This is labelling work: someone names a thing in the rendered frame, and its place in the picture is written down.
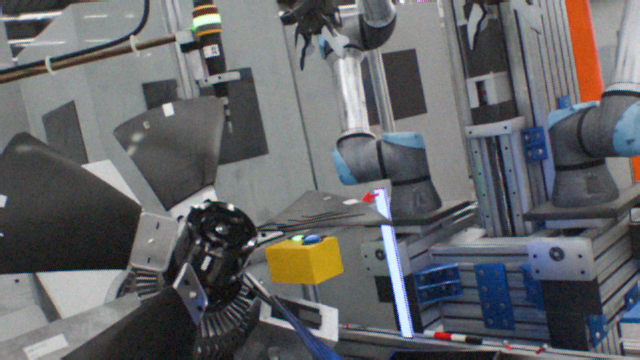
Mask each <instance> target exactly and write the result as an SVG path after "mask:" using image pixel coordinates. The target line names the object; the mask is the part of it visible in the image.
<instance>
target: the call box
mask: <svg viewBox="0 0 640 360"><path fill-rule="evenodd" d="M264 250H265V255H266V260H267V264H269V269H270V274H271V278H272V281H273V282H281V283H297V284H315V285H316V284H318V283H321V282H323V281H325V280H327V279H329V278H331V277H334V276H336V275H338V274H340V273H342V272H343V268H342V264H341V259H340V254H339V248H338V243H337V238H336V237H326V238H324V239H323V238H321V240H320V241H318V242H314V243H308V244H304V241H303V240H300V239H299V240H294V239H293V240H288V239H287V240H284V241H282V242H279V243H276V244H274V245H271V246H267V247H265V249H264Z"/></svg>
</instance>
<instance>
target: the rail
mask: <svg viewBox="0 0 640 360"><path fill-rule="evenodd" d="M510 346H511V348H512V349H511V350H509V349H508V348H505V347H504V346H503V344H502V343H500V342H492V341H483V343H482V345H478V344H471V343H466V342H459V341H451V340H444V339H437V338H431V337H425V336H424V334H421V333H413V339H410V338H404V336H403V332H402V331H395V330H387V329H377V328H368V330H364V329H362V330H355V329H348V328H347V327H342V324H337V342H336V343H335V346H334V347H333V348H332V349H331V351H333V352H334V353H335V354H337V355H338V356H340V357H341V358H342V359H344V360H386V358H387V357H389V356H390V355H391V354H392V353H393V352H394V351H428V350H502V355H501V357H500V359H501V360H640V359H639V358H630V357H621V356H613V355H604V354H596V353H587V352H578V351H570V350H561V349H553V348H548V349H547V350H546V351H545V352H544V351H541V352H540V353H539V354H536V353H535V352H536V351H537V350H538V349H539V347H535V346H526V345H517V344H510Z"/></svg>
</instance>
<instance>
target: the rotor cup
mask: <svg viewBox="0 0 640 360"><path fill-rule="evenodd" d="M184 223H185V227H184V229H183V231H182V233H181V236H179V237H178V236H177V239H176V240H175V241H174V245H173V249H172V253H171V256H170V261H169V265H168V268H167V271H166V273H158V278H159V281H160V284H161V286H162V287H163V289H165V288H166V287H168V286H170V285H171V284H172V282H173V280H174V278H176V277H175V276H177V275H178V273H179V271H180V269H181V267H182V265H183V263H184V261H187V262H188V263H190V264H191V266H192V268H193V270H194V272H195V274H196V276H197V278H198V280H199V282H200V284H201V286H202V288H203V290H204V292H205V294H206V296H207V307H206V309H205V311H204V312H213V311H218V310H222V309H225V308H227V307H228V306H230V305H231V304H232V303H233V302H234V301H235V299H236V298H237V296H238V294H239V292H240V291H241V289H242V286H243V284H242V283H241V282H240V281H239V280H238V279H237V278H236V277H235V276H236V275H237V276H238V277H240V278H241V279H242V280H243V281H244V275H243V271H242V269H245V267H246V266H245V267H244V265H245V264H246V262H247V260H248V258H249V257H250V256H251V255H252V253H253V252H254V250H255V248H256V245H257V241H258V233H257V229H256V227H255V224H254V223H253V221H252V220H251V219H250V217H249V216H248V215H247V214H245V212H244V211H243V210H242V209H240V208H239V207H237V206H235V205H233V204H230V203H226V202H222V201H205V202H202V203H199V204H197V205H196V206H194V207H193V208H192V209H191V210H190V212H189V213H188V216H187V218H186V220H185V222H184ZM220 224H221V225H225V226H226V227H227V228H229V230H230V231H229V233H228V234H226V235H221V234H219V233H218V232H217V231H216V227H217V225H220ZM206 256H209V258H211V260H210V262H209V264H208V266H207V268H206V270H203V269H201V268H202V266H203V263H204V261H205V259H206ZM243 267H244V268H243Z"/></svg>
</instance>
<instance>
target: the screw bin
mask: <svg viewBox="0 0 640 360"><path fill-rule="evenodd" d="M501 355H502V350H428V351H394V352H393V353H392V354H391V355H390V356H389V357H387V358H386V360H501V359H500V357H501Z"/></svg>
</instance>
